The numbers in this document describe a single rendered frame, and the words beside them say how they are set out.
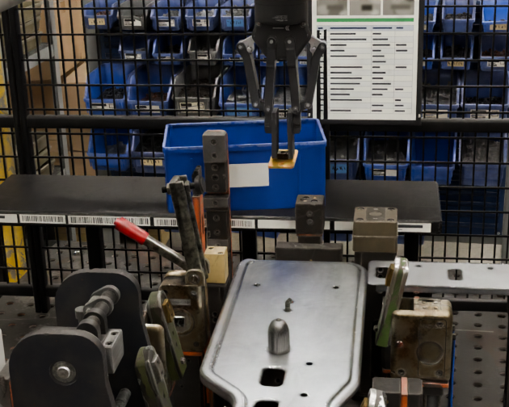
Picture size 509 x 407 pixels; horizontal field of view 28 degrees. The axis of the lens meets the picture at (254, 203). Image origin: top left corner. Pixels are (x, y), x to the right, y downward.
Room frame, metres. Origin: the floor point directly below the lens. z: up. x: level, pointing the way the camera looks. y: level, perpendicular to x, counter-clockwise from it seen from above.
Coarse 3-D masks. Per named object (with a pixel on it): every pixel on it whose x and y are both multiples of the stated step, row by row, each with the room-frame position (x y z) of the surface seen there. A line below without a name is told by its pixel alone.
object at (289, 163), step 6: (282, 150) 1.44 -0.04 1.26; (282, 156) 1.42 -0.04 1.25; (294, 156) 1.44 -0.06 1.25; (270, 162) 1.41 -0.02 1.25; (276, 162) 1.41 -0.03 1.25; (282, 162) 1.41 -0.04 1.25; (288, 162) 1.41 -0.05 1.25; (294, 162) 1.41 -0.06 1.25; (270, 168) 1.39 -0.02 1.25; (276, 168) 1.39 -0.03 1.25; (282, 168) 1.39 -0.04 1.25; (288, 168) 1.39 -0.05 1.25
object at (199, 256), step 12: (180, 180) 1.46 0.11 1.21; (168, 192) 1.44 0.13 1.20; (180, 192) 1.43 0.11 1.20; (180, 204) 1.43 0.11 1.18; (192, 204) 1.46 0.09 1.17; (180, 216) 1.43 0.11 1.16; (192, 216) 1.46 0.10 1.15; (180, 228) 1.43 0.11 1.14; (192, 228) 1.43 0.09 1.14; (192, 240) 1.43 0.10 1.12; (192, 252) 1.43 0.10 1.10; (192, 264) 1.43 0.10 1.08; (204, 264) 1.45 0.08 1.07
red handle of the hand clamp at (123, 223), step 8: (120, 224) 1.45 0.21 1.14; (128, 224) 1.45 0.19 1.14; (120, 232) 1.45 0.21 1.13; (128, 232) 1.45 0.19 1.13; (136, 232) 1.45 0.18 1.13; (144, 232) 1.45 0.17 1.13; (136, 240) 1.45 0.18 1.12; (144, 240) 1.45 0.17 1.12; (152, 240) 1.45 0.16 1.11; (152, 248) 1.45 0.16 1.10; (160, 248) 1.45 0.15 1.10; (168, 248) 1.45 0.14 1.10; (168, 256) 1.44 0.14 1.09; (176, 256) 1.44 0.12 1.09; (176, 264) 1.44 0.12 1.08; (184, 264) 1.44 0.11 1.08
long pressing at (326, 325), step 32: (256, 288) 1.51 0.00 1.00; (288, 288) 1.50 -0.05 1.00; (320, 288) 1.50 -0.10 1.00; (352, 288) 1.50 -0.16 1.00; (224, 320) 1.39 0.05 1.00; (256, 320) 1.39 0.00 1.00; (288, 320) 1.39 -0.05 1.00; (320, 320) 1.39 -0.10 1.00; (352, 320) 1.38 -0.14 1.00; (224, 352) 1.30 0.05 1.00; (256, 352) 1.29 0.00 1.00; (288, 352) 1.29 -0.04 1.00; (320, 352) 1.29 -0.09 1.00; (352, 352) 1.29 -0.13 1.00; (224, 384) 1.20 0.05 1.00; (256, 384) 1.20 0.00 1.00; (288, 384) 1.20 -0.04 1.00; (320, 384) 1.20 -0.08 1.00; (352, 384) 1.20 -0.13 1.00
